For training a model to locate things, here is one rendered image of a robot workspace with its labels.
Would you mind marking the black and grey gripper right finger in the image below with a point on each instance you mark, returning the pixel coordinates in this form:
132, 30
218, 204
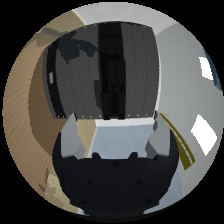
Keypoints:
163, 148

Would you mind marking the dark grey server rack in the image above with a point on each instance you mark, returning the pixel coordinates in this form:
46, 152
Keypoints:
71, 71

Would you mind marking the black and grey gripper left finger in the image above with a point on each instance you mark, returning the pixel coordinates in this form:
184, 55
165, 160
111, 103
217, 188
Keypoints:
67, 149

